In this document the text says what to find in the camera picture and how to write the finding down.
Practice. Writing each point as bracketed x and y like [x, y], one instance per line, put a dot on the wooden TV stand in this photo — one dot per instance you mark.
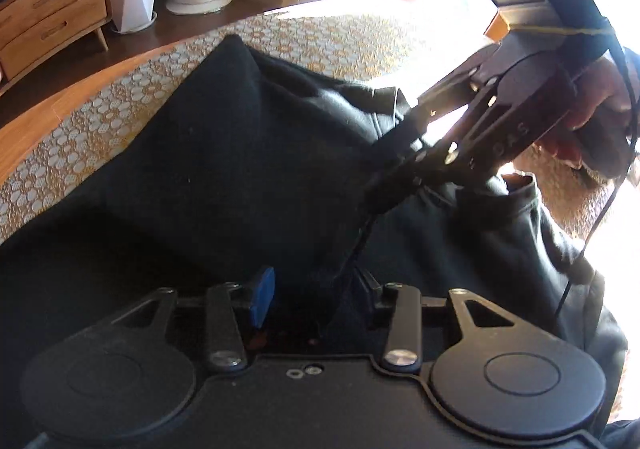
[55, 14]

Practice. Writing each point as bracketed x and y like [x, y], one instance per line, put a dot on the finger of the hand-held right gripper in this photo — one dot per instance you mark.
[400, 176]
[400, 129]

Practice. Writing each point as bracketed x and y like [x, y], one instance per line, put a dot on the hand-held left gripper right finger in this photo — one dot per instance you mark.
[367, 291]

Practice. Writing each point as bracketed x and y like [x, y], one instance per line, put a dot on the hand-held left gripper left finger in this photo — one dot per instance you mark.
[262, 299]

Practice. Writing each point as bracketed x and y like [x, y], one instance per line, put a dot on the black T-shirt pink print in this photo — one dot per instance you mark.
[225, 154]

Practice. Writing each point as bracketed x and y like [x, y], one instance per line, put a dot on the person's right hand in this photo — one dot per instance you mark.
[600, 89]

